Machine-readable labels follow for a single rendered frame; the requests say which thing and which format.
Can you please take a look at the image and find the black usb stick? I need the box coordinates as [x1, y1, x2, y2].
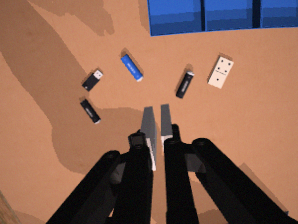
[82, 70, 103, 92]

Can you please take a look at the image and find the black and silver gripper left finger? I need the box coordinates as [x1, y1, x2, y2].
[46, 106, 157, 224]

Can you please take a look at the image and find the blue aa battery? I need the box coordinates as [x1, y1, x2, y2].
[121, 54, 144, 82]

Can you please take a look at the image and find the black aa battery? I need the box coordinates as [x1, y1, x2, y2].
[175, 70, 194, 99]
[80, 99, 101, 124]

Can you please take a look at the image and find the blue three-compartment bin rack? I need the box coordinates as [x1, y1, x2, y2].
[147, 0, 298, 37]

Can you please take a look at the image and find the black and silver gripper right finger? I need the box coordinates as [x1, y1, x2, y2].
[161, 104, 298, 224]

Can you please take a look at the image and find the white domino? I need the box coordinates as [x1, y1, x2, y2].
[207, 56, 234, 88]

